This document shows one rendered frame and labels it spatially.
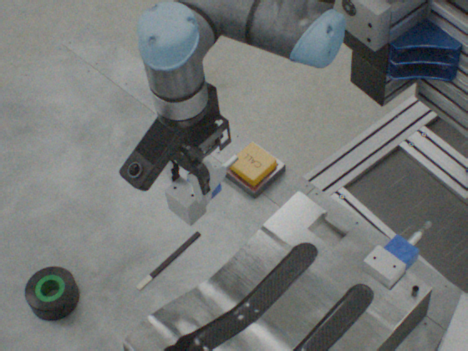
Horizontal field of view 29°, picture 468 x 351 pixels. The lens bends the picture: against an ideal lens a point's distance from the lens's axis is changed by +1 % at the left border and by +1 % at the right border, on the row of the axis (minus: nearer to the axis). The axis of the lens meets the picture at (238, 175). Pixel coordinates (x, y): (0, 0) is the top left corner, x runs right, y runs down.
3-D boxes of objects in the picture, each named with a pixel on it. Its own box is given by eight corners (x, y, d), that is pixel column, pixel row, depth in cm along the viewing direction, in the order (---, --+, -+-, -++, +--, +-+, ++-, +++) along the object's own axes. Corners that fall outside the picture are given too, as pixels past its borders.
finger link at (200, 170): (217, 193, 133) (201, 151, 127) (211, 200, 132) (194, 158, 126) (196, 180, 136) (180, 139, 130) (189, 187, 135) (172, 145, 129)
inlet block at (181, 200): (226, 158, 148) (223, 138, 143) (248, 175, 146) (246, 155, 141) (168, 209, 143) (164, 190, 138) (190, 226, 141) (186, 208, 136)
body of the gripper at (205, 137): (233, 145, 133) (226, 93, 124) (192, 182, 130) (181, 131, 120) (196, 119, 137) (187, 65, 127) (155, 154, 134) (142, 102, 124)
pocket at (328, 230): (326, 222, 146) (326, 210, 142) (351, 241, 143) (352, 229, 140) (307, 241, 144) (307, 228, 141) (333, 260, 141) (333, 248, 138)
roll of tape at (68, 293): (28, 281, 149) (22, 271, 147) (78, 272, 150) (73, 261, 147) (31, 325, 145) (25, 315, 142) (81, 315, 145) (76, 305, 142)
